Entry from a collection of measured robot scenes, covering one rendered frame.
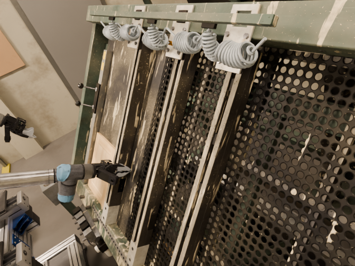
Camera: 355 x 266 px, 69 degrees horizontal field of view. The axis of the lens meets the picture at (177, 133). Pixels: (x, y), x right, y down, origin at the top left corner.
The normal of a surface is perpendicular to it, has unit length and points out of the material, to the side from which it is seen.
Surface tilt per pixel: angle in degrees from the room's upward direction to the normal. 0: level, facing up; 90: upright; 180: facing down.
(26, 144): 90
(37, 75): 90
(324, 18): 51
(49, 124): 90
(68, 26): 90
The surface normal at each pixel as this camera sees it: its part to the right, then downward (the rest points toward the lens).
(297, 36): -0.77, -0.04
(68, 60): 0.47, 0.43
